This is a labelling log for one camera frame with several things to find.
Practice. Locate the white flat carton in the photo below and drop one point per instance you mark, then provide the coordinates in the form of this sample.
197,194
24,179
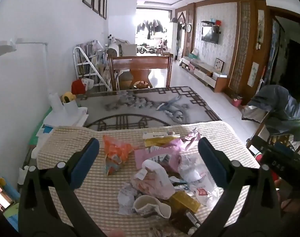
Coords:
159,134

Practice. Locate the carved wooden chair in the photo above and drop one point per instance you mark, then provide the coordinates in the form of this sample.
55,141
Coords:
263,126

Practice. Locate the crushed paper cup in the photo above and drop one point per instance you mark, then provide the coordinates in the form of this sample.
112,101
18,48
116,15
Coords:
150,206

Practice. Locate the yellow box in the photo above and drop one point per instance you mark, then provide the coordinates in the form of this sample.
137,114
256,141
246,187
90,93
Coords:
187,201

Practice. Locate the white bag with red print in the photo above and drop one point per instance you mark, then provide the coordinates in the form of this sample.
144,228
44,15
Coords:
204,192

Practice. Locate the round wall clock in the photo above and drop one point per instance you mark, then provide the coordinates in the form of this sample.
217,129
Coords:
188,27

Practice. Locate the white desk lamp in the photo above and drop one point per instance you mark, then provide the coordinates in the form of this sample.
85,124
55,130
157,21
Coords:
21,45

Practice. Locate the blue grey jacket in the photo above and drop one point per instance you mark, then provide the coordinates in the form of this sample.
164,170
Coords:
280,108

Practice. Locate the white balance bike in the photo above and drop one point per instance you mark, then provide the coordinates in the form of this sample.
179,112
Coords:
146,49

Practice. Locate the orange plastic bag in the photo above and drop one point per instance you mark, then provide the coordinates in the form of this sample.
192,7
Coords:
115,150

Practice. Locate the purple and white wrapper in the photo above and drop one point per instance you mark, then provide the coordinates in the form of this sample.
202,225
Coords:
193,134

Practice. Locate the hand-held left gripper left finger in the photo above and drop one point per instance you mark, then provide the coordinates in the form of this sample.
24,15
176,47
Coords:
84,163

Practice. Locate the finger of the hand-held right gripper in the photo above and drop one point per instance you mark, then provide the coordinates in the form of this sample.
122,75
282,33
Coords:
265,146
280,166

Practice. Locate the dark wrapper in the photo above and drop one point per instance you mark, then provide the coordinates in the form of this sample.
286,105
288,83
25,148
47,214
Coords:
182,222

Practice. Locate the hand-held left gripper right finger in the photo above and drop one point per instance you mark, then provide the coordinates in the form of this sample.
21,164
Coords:
211,163

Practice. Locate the white book rack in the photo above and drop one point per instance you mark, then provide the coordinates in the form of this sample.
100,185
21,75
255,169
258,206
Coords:
85,61

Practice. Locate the wooden television cabinet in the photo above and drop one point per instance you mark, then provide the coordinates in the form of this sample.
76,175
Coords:
206,72

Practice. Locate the wall television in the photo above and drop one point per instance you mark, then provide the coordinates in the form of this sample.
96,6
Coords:
210,35

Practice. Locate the wall shelf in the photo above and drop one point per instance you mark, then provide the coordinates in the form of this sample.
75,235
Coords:
211,22

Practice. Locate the brown wooden chair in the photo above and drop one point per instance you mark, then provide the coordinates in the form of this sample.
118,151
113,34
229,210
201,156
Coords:
140,63

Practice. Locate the hanging dark clothes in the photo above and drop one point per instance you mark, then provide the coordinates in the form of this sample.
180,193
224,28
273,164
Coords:
152,27

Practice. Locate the beige striped woven mat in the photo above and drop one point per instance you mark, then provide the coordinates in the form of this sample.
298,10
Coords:
66,143

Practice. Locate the white and pink plastic bag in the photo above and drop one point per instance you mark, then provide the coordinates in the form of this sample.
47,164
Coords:
154,182

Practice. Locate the small red bucket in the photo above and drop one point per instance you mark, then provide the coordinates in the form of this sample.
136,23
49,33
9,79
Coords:
237,101

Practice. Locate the cardboard box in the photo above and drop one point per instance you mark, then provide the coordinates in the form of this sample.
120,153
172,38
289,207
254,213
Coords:
129,49

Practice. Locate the red basin with green rim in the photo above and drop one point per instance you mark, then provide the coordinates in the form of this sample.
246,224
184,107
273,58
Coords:
258,158

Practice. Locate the crumpled white paper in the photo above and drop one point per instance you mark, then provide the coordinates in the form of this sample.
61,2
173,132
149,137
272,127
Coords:
126,197

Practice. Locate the small framed picture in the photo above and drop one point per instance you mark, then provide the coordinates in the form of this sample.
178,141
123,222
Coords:
219,65

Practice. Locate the stack of papers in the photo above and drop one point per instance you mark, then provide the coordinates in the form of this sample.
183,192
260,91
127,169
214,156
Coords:
63,122

